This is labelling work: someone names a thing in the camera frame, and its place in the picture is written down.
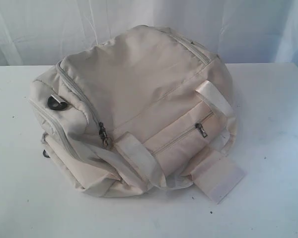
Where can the cream fabric duffel bag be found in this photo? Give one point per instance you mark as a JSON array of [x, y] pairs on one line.
[[120, 120]]

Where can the white backdrop curtain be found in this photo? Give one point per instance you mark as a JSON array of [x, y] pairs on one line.
[[43, 32]]

